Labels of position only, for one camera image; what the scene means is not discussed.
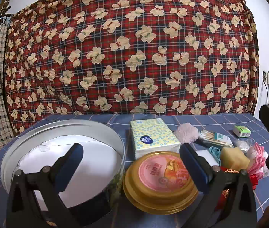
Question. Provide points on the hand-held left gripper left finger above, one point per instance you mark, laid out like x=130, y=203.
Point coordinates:
x=76, y=156

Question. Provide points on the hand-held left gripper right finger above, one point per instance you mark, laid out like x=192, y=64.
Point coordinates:
x=191, y=163

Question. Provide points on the round metal tin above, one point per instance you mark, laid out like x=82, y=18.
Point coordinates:
x=53, y=144

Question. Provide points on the teal cloth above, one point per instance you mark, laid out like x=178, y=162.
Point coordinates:
x=215, y=153

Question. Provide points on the pink fluffy cloth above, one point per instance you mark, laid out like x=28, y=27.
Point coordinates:
x=186, y=133

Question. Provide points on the green tissue pack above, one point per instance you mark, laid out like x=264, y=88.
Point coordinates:
x=242, y=131

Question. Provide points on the cotton swab pack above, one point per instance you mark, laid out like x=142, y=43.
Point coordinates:
x=216, y=137

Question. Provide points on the pink white plastic bag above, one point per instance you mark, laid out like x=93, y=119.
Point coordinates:
x=258, y=159

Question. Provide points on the yellow sponge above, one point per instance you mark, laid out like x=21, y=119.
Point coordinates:
x=234, y=159

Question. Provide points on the gold round lid container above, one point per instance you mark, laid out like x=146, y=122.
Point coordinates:
x=158, y=171

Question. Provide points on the yellow floral tissue pack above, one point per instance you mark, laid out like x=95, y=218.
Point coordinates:
x=153, y=135

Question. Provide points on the red plaid bear blanket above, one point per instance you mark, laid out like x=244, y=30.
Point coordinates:
x=125, y=52

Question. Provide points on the clothes hangers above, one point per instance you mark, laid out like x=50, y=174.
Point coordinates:
x=3, y=14

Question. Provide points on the white wall outlet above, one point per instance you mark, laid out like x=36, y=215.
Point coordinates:
x=265, y=77

